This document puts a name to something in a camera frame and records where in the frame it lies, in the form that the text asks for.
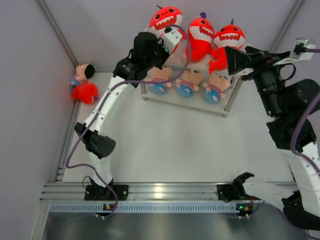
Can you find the red plush shark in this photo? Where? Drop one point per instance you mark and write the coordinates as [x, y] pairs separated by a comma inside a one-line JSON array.
[[165, 16], [228, 36], [200, 33]]

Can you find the pink doll striped shirt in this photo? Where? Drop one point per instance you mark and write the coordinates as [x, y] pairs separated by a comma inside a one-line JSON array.
[[160, 76], [189, 82], [214, 88]]

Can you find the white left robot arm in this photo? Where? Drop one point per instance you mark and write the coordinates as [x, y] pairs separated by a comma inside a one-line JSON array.
[[93, 132]]

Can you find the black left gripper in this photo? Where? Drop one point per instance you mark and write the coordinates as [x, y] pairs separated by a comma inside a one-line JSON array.
[[165, 54]]

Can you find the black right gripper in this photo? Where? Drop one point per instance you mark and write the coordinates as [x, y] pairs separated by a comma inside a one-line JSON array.
[[263, 61]]

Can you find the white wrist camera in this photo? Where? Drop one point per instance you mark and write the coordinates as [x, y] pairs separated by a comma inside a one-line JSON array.
[[171, 39], [301, 45]]

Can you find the white two-tier shelf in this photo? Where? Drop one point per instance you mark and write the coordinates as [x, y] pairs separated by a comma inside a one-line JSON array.
[[176, 61]]

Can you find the pink doll black hair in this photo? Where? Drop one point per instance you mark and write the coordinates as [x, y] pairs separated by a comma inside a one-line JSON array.
[[83, 72]]

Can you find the aluminium mounting rail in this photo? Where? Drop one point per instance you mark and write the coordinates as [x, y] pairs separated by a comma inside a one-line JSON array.
[[137, 192]]

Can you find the red plush whale back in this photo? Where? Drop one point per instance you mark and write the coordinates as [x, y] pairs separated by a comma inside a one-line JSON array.
[[86, 93]]

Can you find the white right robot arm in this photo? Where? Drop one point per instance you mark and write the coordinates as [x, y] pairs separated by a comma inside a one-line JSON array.
[[292, 133]]

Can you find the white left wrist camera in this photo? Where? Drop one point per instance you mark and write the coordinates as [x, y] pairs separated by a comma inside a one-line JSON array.
[[171, 39]]

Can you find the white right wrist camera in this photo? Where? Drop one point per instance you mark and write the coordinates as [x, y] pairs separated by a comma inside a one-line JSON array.
[[301, 45]]

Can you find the grey slotted cable duct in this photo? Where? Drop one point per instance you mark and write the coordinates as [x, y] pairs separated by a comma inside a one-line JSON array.
[[129, 207]]

